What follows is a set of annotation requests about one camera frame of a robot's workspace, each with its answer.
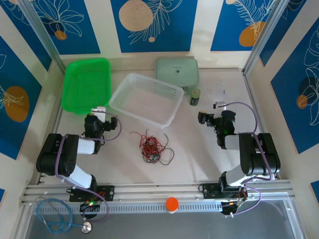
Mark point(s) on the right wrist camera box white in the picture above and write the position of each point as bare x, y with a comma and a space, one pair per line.
219, 105

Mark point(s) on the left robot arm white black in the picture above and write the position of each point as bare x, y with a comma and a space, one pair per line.
57, 154

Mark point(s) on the small green jar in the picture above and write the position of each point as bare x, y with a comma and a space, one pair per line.
195, 98

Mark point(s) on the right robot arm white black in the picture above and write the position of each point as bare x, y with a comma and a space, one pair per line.
259, 154

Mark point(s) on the grey metal plate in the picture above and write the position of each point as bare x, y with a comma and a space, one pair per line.
174, 226

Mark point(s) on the blue stethoscope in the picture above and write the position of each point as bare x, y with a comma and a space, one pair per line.
86, 227

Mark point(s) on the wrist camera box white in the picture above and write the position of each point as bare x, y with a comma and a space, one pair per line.
99, 112
219, 105

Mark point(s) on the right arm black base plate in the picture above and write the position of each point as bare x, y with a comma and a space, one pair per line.
209, 191

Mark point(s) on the pale green lidded box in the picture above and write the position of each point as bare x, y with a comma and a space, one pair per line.
177, 72

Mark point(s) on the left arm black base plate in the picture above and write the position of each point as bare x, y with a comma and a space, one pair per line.
108, 193

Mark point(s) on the orange round cap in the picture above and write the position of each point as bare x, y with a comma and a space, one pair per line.
172, 204

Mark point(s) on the white plastic basket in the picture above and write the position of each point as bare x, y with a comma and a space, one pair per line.
147, 102

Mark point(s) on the aluminium frame post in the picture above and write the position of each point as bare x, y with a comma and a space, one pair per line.
264, 32
42, 32

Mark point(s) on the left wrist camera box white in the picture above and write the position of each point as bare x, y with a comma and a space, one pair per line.
99, 112

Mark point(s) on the green plastic basket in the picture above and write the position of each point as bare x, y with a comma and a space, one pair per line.
84, 84

